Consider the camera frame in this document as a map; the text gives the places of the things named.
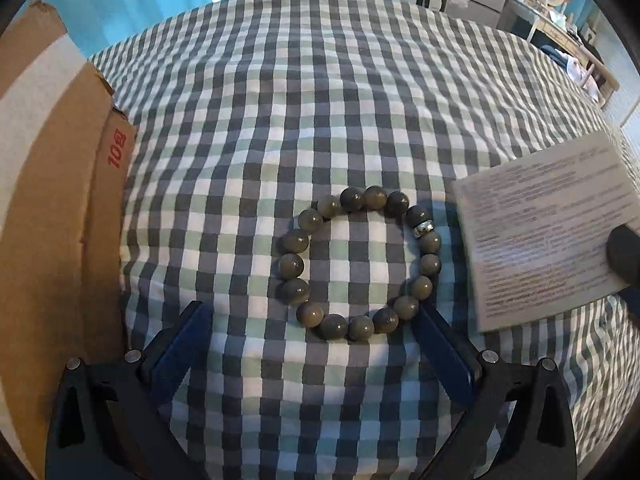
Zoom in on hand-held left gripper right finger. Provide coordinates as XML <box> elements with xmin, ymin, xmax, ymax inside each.
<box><xmin>417</xmin><ymin>302</ymin><xmax>578</xmax><ymax>480</ymax></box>

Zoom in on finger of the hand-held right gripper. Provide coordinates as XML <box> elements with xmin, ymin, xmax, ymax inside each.
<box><xmin>605</xmin><ymin>224</ymin><xmax>640</xmax><ymax>321</ymax></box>

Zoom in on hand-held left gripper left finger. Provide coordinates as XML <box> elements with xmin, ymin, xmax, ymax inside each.
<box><xmin>45</xmin><ymin>300</ymin><xmax>215</xmax><ymax>480</ymax></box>

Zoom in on grey bead bracelet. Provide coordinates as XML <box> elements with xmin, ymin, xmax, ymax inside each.
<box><xmin>272</xmin><ymin>185</ymin><xmax>443</xmax><ymax>343</ymax></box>

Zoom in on white printed paper leaflet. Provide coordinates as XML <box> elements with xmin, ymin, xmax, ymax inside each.
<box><xmin>452</xmin><ymin>131</ymin><xmax>640</xmax><ymax>333</ymax></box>

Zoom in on pile of clothes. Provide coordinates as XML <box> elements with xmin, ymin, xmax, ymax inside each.
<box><xmin>542</xmin><ymin>42</ymin><xmax>608</xmax><ymax>101</ymax></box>

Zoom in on brown cardboard box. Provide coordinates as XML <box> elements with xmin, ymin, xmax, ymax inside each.
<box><xmin>0</xmin><ymin>0</ymin><xmax>138</xmax><ymax>478</ymax></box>

